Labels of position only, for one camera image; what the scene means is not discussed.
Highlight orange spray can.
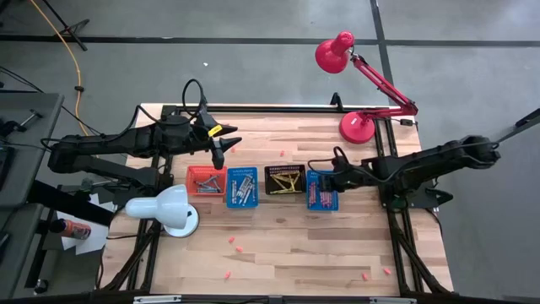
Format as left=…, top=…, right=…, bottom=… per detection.
left=49, top=218, right=93, bottom=241

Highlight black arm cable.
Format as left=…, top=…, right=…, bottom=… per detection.
left=306, top=141, right=501, bottom=187
left=40, top=78, right=208, bottom=149

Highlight black metal tool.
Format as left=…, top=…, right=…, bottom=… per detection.
left=0, top=108, right=45, bottom=137

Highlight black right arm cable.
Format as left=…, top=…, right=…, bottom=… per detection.
left=306, top=141, right=501, bottom=187

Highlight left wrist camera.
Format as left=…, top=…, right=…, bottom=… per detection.
left=197, top=109, right=217, bottom=128

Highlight blue plastic basket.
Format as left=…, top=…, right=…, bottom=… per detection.
left=226, top=166, right=259, bottom=209
left=305, top=170, right=340, bottom=212

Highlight red desk lamp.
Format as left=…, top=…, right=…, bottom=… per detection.
left=314, top=30, right=419, bottom=145

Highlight black tripod stand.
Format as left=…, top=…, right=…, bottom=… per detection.
left=40, top=0, right=91, bottom=52

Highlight black plastic basket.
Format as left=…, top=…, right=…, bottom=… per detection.
left=264, top=164, right=307, bottom=195

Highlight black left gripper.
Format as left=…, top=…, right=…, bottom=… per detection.
left=158, top=108, right=243, bottom=170

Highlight yellow cable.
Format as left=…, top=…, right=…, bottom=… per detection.
left=29, top=0, right=92, bottom=137

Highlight silver metal bracket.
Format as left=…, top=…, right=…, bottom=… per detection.
left=369, top=296, right=418, bottom=304
left=132, top=295, right=182, bottom=304

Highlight white paper sheet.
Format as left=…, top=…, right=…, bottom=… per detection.
left=56, top=193, right=115, bottom=256

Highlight black floor cable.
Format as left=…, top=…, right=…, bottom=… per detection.
left=0, top=65, right=106, bottom=138

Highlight white desk lamp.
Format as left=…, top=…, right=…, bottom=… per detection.
left=125, top=184, right=200, bottom=238

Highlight black beam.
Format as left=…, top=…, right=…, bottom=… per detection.
left=27, top=180, right=116, bottom=227

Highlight grey side table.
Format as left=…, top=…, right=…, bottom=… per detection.
left=0, top=91, right=65, bottom=209

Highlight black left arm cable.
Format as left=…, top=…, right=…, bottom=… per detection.
left=40, top=78, right=208, bottom=149

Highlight black bar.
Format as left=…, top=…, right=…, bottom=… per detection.
left=488, top=107, right=540, bottom=148

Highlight orange plastic basket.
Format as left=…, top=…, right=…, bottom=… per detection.
left=185, top=165, right=229, bottom=198

